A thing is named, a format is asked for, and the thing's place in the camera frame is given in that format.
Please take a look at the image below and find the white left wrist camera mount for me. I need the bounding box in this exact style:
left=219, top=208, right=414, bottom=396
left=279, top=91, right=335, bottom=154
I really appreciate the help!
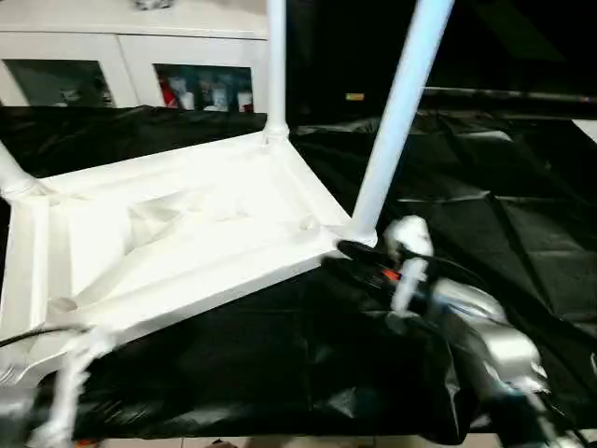
left=27, top=326, right=118, bottom=444

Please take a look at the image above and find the red cabinet item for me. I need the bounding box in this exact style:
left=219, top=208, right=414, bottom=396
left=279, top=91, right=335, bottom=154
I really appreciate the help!
left=160, top=77, right=181, bottom=108

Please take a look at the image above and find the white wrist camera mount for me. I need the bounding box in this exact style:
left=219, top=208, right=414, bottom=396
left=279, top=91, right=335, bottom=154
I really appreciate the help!
left=384, top=215, right=435, bottom=314
left=27, top=326, right=118, bottom=444

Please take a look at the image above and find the black plastic table mat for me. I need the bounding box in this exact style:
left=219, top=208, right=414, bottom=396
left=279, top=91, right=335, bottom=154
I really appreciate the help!
left=0, top=105, right=597, bottom=444

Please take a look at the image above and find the white glass-door cabinet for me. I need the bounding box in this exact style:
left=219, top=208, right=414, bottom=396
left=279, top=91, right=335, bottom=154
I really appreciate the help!
left=0, top=0, right=271, bottom=116

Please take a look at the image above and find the white plastic table top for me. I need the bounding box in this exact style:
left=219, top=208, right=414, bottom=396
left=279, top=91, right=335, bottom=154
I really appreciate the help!
left=0, top=130, right=379, bottom=384

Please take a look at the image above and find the white plastic table leg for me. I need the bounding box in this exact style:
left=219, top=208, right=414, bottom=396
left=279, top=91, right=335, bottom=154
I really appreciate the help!
left=0, top=142, right=41, bottom=200
left=347, top=0, right=456, bottom=246
left=263, top=0, right=290, bottom=146

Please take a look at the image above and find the long dark metal rod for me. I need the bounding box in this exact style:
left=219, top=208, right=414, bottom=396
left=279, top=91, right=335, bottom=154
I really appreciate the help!
left=422, top=87, right=597, bottom=105

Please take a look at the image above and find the white flat board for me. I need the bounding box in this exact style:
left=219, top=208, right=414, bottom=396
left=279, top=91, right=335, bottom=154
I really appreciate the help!
left=571, top=119, right=597, bottom=144

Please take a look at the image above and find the large black backdrop sheet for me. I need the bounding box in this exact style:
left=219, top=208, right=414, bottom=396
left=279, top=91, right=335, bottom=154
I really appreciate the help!
left=268, top=0, right=597, bottom=102

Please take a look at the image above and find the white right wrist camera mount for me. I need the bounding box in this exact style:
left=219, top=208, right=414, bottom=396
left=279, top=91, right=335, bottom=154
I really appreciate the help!
left=384, top=215, right=435, bottom=314

